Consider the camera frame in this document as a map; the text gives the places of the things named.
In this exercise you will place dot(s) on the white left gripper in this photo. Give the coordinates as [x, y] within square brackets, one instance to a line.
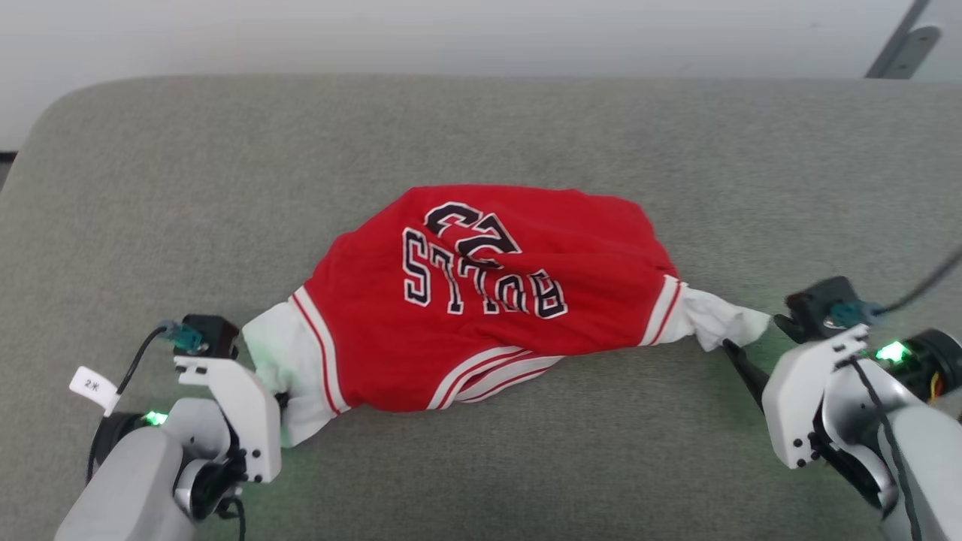
[252, 421]

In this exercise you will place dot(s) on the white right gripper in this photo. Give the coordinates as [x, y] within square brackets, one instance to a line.
[793, 398]

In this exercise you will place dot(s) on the red and white basketball jersey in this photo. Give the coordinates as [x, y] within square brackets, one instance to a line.
[488, 323]

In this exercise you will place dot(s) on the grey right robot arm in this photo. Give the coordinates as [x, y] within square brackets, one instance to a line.
[928, 458]

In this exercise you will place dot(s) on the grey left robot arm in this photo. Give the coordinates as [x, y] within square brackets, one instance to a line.
[128, 481]

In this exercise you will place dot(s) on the grey fabric sofa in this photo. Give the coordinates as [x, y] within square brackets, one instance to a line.
[481, 128]

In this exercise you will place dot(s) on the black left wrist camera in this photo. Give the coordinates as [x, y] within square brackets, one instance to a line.
[214, 334]

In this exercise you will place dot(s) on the grey metal post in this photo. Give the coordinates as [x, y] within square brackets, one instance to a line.
[898, 45]

